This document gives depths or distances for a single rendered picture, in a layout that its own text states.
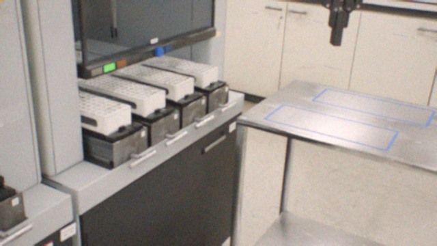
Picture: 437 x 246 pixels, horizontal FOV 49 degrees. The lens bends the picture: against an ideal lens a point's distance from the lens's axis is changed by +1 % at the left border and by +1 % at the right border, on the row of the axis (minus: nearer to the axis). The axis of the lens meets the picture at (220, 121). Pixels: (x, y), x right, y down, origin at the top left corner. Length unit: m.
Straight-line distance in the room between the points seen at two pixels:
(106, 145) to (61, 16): 0.33
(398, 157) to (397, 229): 1.27
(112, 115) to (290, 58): 2.40
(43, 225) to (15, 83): 0.32
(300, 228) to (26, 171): 1.06
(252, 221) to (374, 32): 1.56
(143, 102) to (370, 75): 2.23
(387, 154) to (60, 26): 0.84
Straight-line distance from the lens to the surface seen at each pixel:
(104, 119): 1.25
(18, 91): 1.12
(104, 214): 1.30
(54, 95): 1.18
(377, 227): 2.48
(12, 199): 1.07
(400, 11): 3.29
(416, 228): 2.56
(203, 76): 1.59
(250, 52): 3.64
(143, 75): 1.56
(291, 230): 1.85
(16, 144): 1.15
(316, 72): 3.47
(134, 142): 1.30
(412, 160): 1.26
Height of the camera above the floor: 1.35
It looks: 23 degrees down
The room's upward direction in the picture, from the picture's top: 3 degrees clockwise
